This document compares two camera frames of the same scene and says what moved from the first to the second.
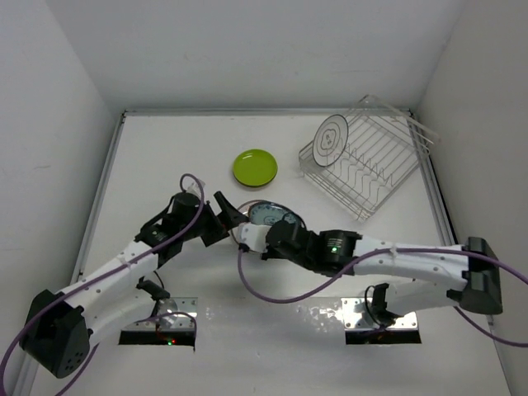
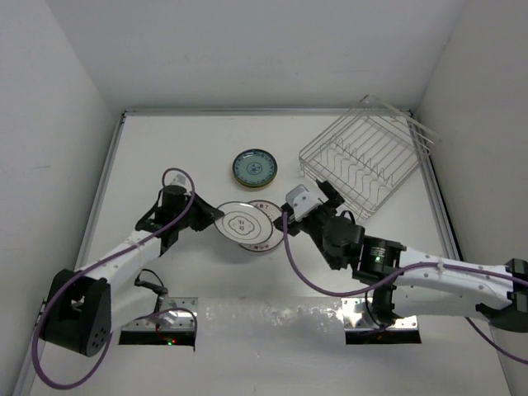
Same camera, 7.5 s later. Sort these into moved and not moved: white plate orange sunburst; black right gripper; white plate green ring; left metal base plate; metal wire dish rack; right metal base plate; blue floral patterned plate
Moved: white plate orange sunburst; white plate green ring; blue floral patterned plate; black right gripper
Not moved: left metal base plate; right metal base plate; metal wire dish rack
